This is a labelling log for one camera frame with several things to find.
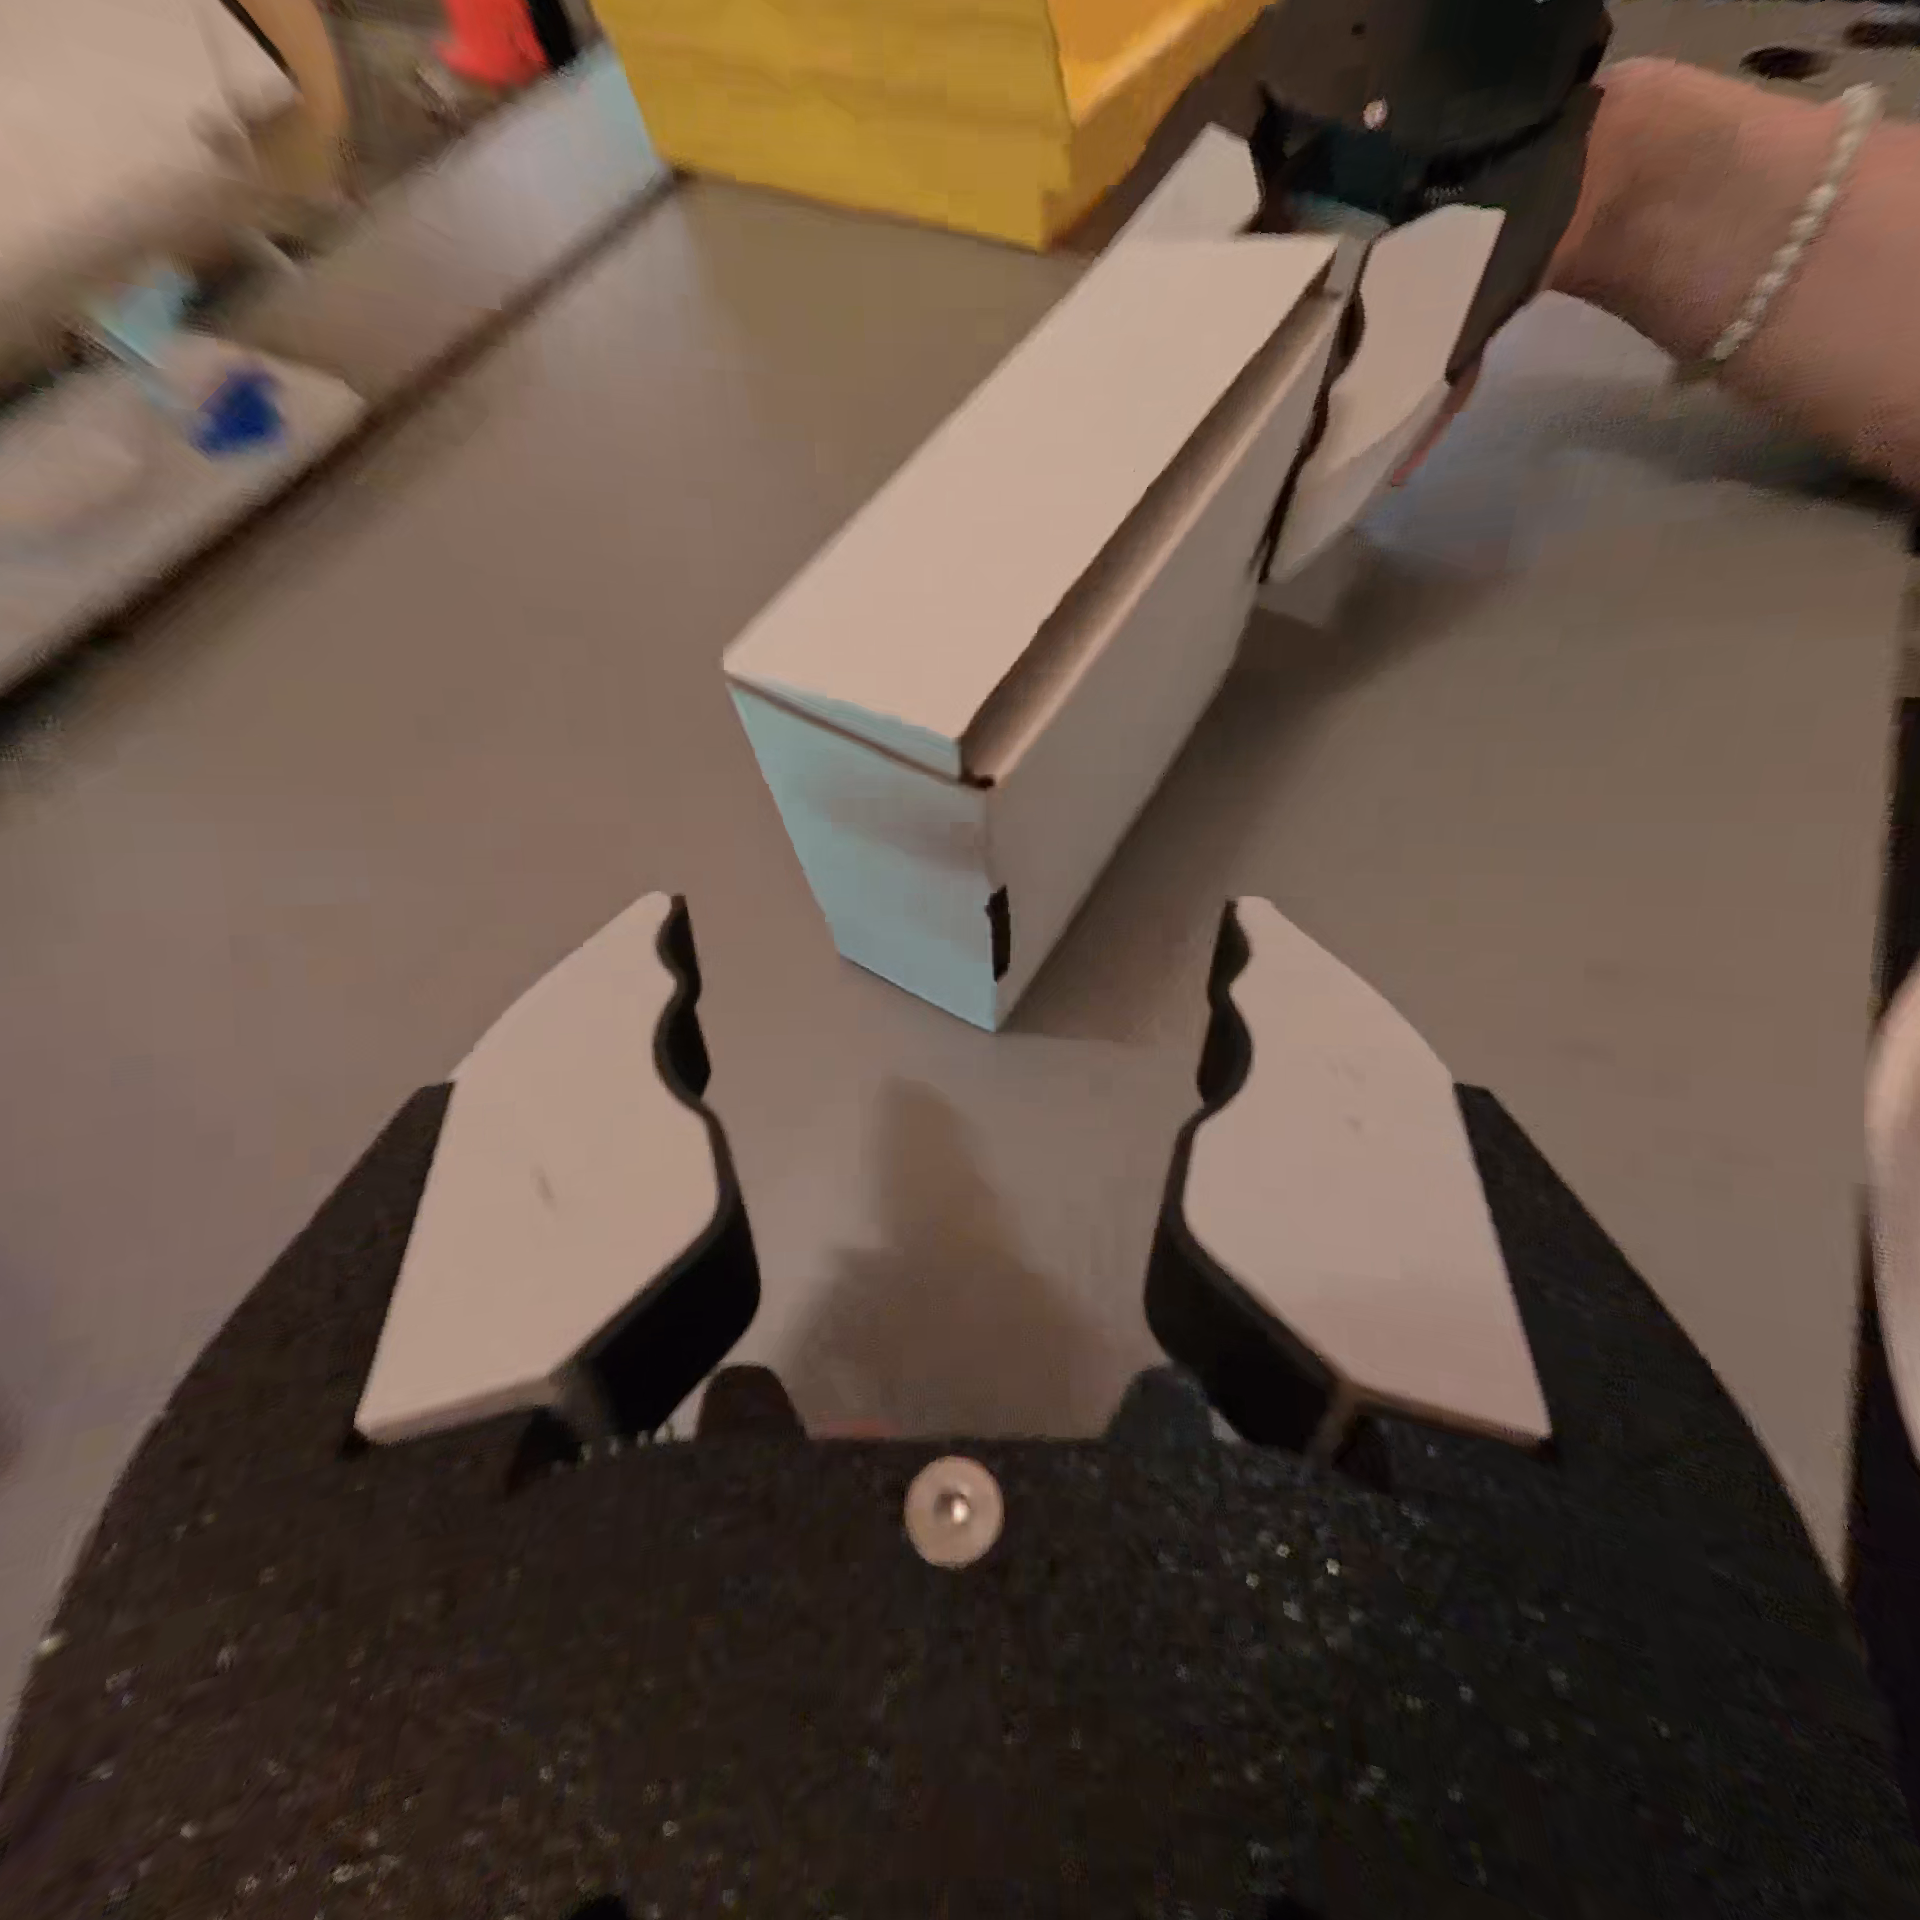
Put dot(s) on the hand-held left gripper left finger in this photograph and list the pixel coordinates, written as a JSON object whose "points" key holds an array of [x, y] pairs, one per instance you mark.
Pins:
{"points": [[557, 1200]]}

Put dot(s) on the orange cone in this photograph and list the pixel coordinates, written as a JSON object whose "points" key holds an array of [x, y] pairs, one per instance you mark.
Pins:
{"points": [[488, 37]]}

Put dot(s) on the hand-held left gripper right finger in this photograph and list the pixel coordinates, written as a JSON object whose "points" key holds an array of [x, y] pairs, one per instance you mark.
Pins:
{"points": [[1350, 1200]]}

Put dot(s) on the white cardboard box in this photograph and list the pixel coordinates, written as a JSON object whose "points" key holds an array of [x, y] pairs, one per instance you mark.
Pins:
{"points": [[1036, 495]]}

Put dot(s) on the person's right hand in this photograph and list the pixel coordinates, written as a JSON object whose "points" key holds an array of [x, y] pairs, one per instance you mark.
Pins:
{"points": [[1652, 194]]}

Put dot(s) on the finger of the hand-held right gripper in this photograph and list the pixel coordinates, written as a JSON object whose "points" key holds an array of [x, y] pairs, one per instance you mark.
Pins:
{"points": [[1403, 345], [1201, 188]]}

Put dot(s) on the yellow plastic bin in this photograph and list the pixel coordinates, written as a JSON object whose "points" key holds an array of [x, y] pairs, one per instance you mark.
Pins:
{"points": [[840, 105]]}

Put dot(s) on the white stand base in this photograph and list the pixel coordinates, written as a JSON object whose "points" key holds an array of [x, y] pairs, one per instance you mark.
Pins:
{"points": [[91, 511]]}

